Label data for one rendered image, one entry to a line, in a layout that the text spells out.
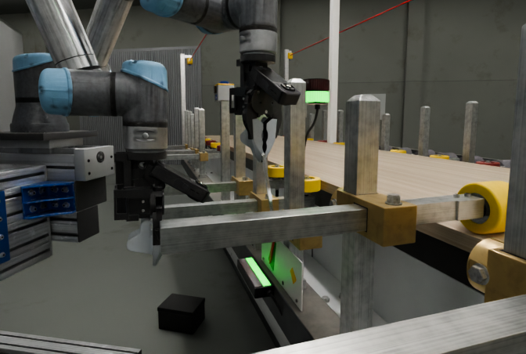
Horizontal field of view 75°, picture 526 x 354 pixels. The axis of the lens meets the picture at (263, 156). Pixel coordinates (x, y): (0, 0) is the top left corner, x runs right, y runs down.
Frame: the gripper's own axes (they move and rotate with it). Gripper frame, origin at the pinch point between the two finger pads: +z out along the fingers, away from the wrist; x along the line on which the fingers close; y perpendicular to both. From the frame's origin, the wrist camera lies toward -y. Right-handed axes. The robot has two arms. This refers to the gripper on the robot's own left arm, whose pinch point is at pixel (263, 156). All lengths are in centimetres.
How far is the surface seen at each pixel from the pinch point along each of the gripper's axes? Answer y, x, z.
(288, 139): -0.4, -6.5, -3.4
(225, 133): 69, -34, 0
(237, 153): 45, -24, 6
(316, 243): -9.5, -6.4, 16.9
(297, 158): -2.0, -7.9, 0.7
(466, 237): -33.5, -14.2, 9.9
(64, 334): 131, 22, 103
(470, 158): 9, -128, 11
